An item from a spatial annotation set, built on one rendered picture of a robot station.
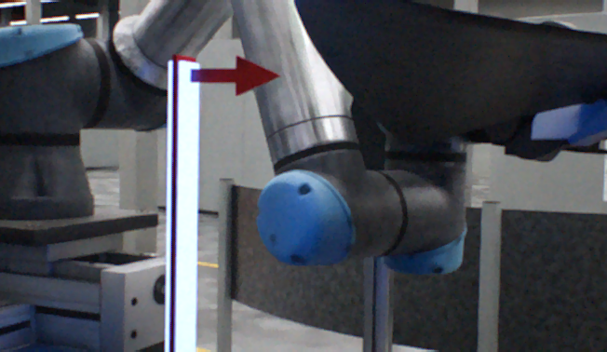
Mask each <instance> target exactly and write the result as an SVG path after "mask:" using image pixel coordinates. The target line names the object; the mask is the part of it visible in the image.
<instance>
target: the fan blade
mask: <svg viewBox="0 0 607 352"><path fill-rule="evenodd" d="M293 1H294V5H295V7H296V10H297V12H298V16H299V19H300V21H301V23H302V26H303V28H304V30H305V32H306V34H307V36H308V38H309V39H310V41H311V43H312V46H313V47H314V49H315V51H316V52H317V53H318V54H319V56H320V57H321V59H322V60H323V61H324V62H325V63H326V65H327V66H328V68H329V69H330V71H331V72H332V73H333V75H334V77H335V78H336V79H337V80H338V82H339V83H340V84H341V85H342V86H343V87H344V89H345V90H346V91H347V92H348V93H350V94H351V95H352V97H353V98H354V99H355V100H356V101H357V102H358V103H359V104H360V105H361V107H362V108H363V109H364V110H365V111H366V112H367V113H368V114H369V115H370V116H371V117H372V118H373V119H374V120H375V121H377V122H378V123H379V124H380V125H381V126H383V127H384V128H385V129H386V130H388V131H389V132H390V133H391V134H392V135H393V136H395V137H396V138H397V140H399V141H400V142H403V143H406V144H410V145H414V146H418V147H424V146H427V145H429V144H431V143H434V142H439V141H444V139H447V138H450V137H452V136H455V135H458V134H462V133H465V132H468V131H471V130H475V129H481V128H485V127H488V126H491V125H495V124H498V123H503V122H506V121H510V120H514V119H518V118H522V117H525V116H530V115H538V114H542V113H545V112H546V111H550V110H555V109H560V108H564V107H568V106H573V105H578V104H583V103H588V102H596V101H598V100H601V98H603V97H607V34H600V33H592V32H586V31H579V30H574V29H566V28H560V27H559V26H556V27H554V25H548V24H542V23H535V22H529V21H524V20H512V19H508V18H502V17H496V16H491V15H485V14H479V13H475V12H470V11H463V10H459V9H454V8H449V7H441V6H434V5H430V4H426V3H421V2H416V1H412V0H293Z"/></svg>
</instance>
